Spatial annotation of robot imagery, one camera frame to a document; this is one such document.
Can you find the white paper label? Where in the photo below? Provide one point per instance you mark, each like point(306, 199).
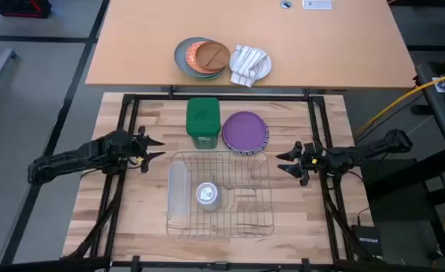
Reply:
point(439, 85)

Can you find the white power strip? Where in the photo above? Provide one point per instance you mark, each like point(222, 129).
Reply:
point(317, 4)

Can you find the purple plate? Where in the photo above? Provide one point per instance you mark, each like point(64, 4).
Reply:
point(245, 130)

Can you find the orange patterned plate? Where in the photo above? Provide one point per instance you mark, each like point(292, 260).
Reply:
point(191, 56)

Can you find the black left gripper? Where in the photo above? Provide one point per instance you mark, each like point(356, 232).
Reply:
point(134, 149)

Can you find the brown divided plate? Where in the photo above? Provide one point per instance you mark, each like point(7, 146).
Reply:
point(212, 56)

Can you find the green detergent tub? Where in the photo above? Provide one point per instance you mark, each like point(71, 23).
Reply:
point(203, 117)

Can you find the white striped towel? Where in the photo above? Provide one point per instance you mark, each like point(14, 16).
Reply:
point(246, 64)

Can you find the black and red crate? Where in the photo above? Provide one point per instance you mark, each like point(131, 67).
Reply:
point(18, 7)

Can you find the tan wooden desk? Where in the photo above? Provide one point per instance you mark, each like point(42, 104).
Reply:
point(320, 45)

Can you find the blue white striped plate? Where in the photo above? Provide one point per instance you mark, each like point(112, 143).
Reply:
point(245, 152)

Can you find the clear plastic tray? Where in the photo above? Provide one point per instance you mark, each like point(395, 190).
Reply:
point(178, 189)

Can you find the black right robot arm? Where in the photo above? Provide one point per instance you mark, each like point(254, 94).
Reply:
point(358, 153)

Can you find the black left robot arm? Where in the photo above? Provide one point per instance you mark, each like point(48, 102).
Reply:
point(75, 155)

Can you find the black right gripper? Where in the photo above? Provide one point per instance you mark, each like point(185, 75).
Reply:
point(313, 158)

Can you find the black equipment stand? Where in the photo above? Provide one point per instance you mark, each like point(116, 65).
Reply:
point(437, 113)

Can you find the grey plate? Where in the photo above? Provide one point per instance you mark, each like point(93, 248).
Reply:
point(182, 56)

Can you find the metal cup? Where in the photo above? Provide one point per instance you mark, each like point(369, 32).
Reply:
point(208, 194)

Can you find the black network switch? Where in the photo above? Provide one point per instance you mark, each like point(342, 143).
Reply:
point(367, 240)

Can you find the green plate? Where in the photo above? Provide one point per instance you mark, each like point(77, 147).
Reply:
point(211, 77)

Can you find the black metal frame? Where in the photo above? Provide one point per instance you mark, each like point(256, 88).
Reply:
point(222, 97)

